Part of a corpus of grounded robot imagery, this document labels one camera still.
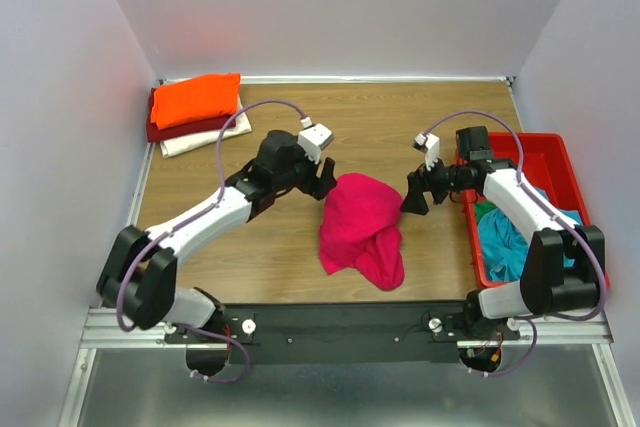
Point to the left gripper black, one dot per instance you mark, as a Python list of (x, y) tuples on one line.
[(310, 177)]

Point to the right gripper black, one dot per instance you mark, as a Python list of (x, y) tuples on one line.
[(425, 183)]

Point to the pink t shirt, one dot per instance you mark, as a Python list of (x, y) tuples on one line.
[(360, 230)]

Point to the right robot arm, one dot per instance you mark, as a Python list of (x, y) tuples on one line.
[(563, 273)]

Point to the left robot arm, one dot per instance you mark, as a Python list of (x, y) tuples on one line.
[(139, 278)]

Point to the green t shirt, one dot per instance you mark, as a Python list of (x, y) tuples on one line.
[(487, 213)]

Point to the teal t shirt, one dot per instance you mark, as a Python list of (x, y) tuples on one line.
[(504, 250)]

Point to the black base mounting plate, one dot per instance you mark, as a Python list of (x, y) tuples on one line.
[(364, 332)]

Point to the red plastic bin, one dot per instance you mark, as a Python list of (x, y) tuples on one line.
[(547, 166)]

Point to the orange folded t shirt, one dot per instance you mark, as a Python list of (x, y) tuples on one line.
[(196, 99)]

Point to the white folded t shirt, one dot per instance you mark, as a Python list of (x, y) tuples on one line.
[(181, 145)]

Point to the dark red folded t shirt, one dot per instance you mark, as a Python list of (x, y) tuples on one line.
[(154, 134)]

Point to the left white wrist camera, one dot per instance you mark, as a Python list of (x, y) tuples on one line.
[(314, 139)]

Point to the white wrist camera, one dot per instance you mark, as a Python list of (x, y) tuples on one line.
[(429, 145), (314, 139)]

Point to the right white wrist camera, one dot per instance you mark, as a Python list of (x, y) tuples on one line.
[(429, 145)]

